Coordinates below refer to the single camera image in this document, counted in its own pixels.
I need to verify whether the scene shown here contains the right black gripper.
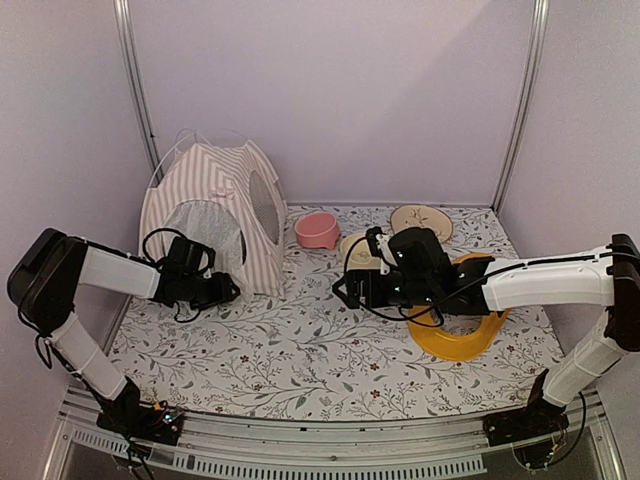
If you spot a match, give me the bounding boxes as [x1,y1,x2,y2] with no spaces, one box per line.
[333,269,437,309]

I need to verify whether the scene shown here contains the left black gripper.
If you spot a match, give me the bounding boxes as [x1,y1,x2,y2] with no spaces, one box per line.
[182,270,240,310]

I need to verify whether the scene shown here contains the cream pet bowl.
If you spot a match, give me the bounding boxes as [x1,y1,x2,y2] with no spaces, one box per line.
[339,232,381,272]

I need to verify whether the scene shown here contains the pink pet bowl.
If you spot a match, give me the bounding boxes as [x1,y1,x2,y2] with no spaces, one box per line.
[294,212,341,250]

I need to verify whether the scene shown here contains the pink striped pet tent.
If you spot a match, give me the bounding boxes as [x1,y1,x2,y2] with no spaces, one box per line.
[139,140,288,297]

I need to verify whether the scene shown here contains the yellow bowl stand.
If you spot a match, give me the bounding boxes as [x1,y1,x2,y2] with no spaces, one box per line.
[408,253,510,362]

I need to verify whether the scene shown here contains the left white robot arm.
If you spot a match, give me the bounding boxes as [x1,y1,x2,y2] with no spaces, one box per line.
[7,228,241,434]

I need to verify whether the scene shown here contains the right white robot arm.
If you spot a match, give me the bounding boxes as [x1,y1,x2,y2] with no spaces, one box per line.
[332,227,639,436]

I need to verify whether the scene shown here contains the floral table mat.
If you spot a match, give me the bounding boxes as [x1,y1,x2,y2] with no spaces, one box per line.
[109,228,562,421]

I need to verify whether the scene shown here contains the beige bowl behind cushion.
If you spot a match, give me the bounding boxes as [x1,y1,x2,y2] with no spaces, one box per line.
[390,205,453,243]

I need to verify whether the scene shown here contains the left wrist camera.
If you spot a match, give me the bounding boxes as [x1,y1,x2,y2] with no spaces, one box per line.
[198,248,216,275]

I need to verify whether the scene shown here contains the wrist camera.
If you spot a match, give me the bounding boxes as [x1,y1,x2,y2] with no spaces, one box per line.
[198,248,216,275]
[365,226,397,275]

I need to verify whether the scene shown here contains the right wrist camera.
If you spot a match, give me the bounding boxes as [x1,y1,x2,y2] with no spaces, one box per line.
[365,226,397,275]

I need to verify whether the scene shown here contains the front aluminium rail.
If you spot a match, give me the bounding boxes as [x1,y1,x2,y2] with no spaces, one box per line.
[43,387,626,479]

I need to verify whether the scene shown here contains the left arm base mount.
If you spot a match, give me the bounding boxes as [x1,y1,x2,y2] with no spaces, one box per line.
[91,377,184,446]

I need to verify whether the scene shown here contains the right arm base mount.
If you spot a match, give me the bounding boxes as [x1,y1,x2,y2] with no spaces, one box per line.
[483,369,569,446]

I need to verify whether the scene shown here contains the right aluminium frame post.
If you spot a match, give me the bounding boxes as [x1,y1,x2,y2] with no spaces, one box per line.
[491,0,550,216]

